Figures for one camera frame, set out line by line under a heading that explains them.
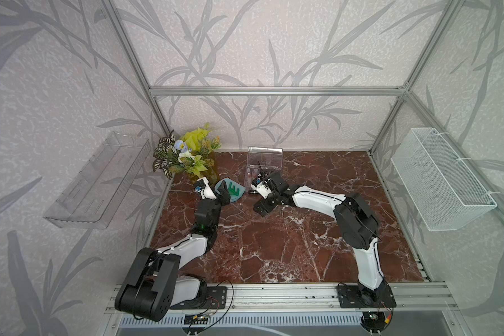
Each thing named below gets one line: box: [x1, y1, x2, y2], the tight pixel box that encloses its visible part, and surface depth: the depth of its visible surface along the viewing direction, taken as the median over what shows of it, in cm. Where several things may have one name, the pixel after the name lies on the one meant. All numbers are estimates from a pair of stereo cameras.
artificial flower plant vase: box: [152, 123, 222, 185], surface depth 90 cm
